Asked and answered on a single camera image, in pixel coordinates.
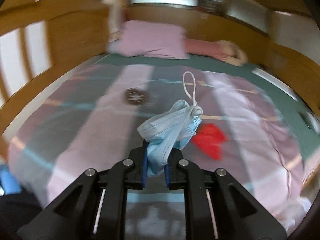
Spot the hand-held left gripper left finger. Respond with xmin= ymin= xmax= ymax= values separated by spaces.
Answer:
xmin=16 ymin=140 xmax=148 ymax=240

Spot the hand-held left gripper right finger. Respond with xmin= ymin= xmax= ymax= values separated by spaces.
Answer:
xmin=164 ymin=149 xmax=288 ymax=240

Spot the blue face mask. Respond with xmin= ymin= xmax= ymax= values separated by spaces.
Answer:
xmin=137 ymin=71 xmax=203 ymax=178

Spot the red packet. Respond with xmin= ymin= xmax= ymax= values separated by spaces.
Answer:
xmin=191 ymin=124 xmax=228 ymax=160

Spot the pink grey checked blanket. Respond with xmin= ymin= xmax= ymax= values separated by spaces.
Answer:
xmin=6 ymin=64 xmax=308 ymax=240

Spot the round dark lid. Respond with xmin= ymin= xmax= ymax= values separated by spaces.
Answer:
xmin=124 ymin=88 xmax=148 ymax=106

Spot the green patterned bed mat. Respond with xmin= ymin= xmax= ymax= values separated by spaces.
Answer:
xmin=96 ymin=54 xmax=320 ymax=160

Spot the grey small cushion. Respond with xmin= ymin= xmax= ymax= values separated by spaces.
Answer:
xmin=106 ymin=40 xmax=123 ymax=53

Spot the pink pillow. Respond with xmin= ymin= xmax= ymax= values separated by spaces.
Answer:
xmin=117 ymin=20 xmax=189 ymax=59

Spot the blue foam roll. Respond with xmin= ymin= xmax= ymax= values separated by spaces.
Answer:
xmin=0 ymin=165 xmax=20 ymax=195

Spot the red striped plush toy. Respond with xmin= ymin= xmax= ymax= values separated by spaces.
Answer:
xmin=184 ymin=38 xmax=248 ymax=67

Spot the white flat board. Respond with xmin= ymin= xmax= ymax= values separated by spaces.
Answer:
xmin=252 ymin=69 xmax=298 ymax=100

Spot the white massager device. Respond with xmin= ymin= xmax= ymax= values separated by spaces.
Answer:
xmin=304 ymin=110 xmax=320 ymax=133

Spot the hanging cream garment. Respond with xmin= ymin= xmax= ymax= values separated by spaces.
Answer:
xmin=101 ymin=0 xmax=125 ymax=42

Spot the wooden bunk bed frame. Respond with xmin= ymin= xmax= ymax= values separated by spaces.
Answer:
xmin=0 ymin=0 xmax=320 ymax=140

